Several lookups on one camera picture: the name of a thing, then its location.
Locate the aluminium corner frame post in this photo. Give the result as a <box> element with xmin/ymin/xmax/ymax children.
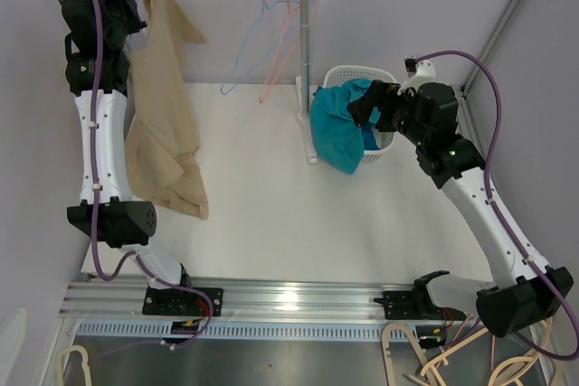
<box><xmin>479</xmin><ymin>0</ymin><xmax>526</xmax><ymax>67</ymax></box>

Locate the pink wire hanger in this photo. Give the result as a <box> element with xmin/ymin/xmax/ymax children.
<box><xmin>259</xmin><ymin>0</ymin><xmax>319</xmax><ymax>103</ymax></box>

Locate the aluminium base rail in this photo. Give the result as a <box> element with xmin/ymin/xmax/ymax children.
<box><xmin>58</xmin><ymin>273</ymin><xmax>498</xmax><ymax>342</ymax></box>

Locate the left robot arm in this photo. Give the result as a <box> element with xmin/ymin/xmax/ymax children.
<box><xmin>59</xmin><ymin>0</ymin><xmax>204</xmax><ymax>316</ymax></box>

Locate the light blue hanger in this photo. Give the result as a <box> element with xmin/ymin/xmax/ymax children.
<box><xmin>220</xmin><ymin>0</ymin><xmax>290</xmax><ymax>96</ymax></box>

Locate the white perforated plastic basket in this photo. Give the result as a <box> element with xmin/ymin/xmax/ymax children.
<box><xmin>322</xmin><ymin>65</ymin><xmax>397</xmax><ymax>163</ymax></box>

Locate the dark blue t shirt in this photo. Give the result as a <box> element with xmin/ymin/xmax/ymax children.
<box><xmin>361</xmin><ymin>127</ymin><xmax>381</xmax><ymax>151</ymax></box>

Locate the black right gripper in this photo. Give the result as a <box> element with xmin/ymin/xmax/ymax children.
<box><xmin>346</xmin><ymin>81</ymin><xmax>428</xmax><ymax>148</ymax></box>

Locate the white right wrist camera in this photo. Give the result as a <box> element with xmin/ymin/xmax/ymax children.
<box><xmin>397</xmin><ymin>58</ymin><xmax>436</xmax><ymax>95</ymax></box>

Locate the beige hanger bottom left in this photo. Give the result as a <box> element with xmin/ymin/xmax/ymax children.
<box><xmin>54</xmin><ymin>344</ymin><xmax>94</xmax><ymax>386</ymax></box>

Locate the metal clothes rack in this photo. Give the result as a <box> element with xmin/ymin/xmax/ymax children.
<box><xmin>112</xmin><ymin>0</ymin><xmax>319</xmax><ymax>165</ymax></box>

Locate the beige wooden hangers pile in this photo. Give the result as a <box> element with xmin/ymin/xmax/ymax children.
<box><xmin>381</xmin><ymin>322</ymin><xmax>568</xmax><ymax>385</ymax></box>

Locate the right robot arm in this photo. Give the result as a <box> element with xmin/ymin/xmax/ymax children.
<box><xmin>347</xmin><ymin>80</ymin><xmax>577</xmax><ymax>337</ymax></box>

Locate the teal t shirt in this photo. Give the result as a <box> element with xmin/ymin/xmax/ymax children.
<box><xmin>309</xmin><ymin>79</ymin><xmax>379</xmax><ymax>174</ymax></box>

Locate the beige tank top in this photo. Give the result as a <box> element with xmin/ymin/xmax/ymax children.
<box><xmin>125</xmin><ymin>0</ymin><xmax>209</xmax><ymax>220</ymax></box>

